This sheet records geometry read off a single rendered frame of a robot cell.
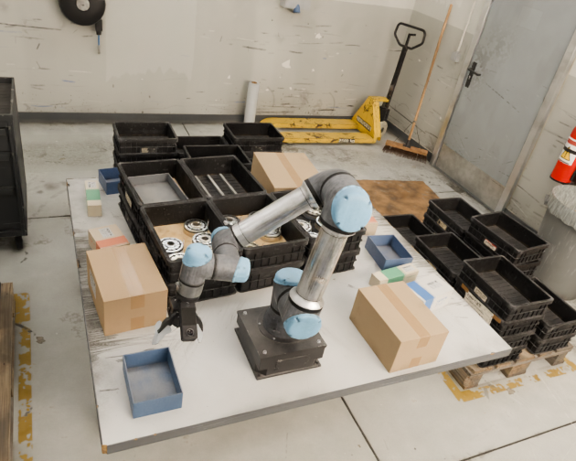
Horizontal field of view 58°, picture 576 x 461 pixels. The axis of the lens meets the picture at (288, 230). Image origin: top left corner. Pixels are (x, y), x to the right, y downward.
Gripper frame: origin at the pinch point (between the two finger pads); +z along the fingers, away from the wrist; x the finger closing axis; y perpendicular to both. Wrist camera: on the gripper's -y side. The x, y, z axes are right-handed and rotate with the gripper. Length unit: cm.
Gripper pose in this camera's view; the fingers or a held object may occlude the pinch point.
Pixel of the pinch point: (176, 345)
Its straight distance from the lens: 166.9
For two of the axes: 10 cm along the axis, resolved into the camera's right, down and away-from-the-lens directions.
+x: -8.9, -0.5, -4.5
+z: -2.9, 8.3, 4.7
